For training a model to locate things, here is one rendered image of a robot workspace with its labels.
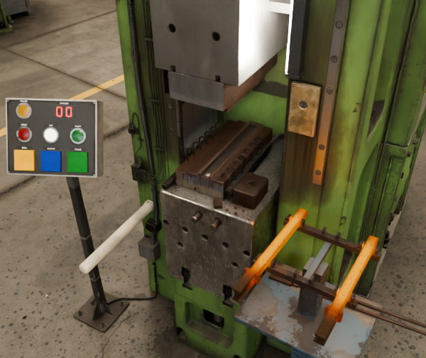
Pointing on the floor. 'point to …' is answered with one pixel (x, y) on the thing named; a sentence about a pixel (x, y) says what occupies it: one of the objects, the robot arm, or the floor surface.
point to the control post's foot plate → (101, 320)
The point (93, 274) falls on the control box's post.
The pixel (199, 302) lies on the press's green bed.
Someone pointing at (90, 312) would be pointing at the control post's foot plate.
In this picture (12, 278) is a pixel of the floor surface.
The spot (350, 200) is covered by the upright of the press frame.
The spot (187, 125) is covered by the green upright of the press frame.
